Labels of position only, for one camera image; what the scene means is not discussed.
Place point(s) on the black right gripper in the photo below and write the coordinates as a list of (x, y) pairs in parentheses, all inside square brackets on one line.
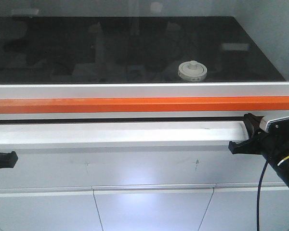
[(273, 147)]

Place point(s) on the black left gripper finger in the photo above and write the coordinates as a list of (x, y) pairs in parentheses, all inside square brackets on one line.
[(8, 160)]

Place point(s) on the orange and white sash frame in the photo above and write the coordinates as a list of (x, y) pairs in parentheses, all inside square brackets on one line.
[(37, 101)]

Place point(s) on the glass jar with white lid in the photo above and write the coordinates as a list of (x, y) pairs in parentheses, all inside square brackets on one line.
[(192, 71)]

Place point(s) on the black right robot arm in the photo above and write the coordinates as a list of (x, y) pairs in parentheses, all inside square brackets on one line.
[(275, 124)]

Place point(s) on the white fume hood base cabinet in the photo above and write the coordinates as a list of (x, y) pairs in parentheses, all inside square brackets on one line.
[(138, 176)]

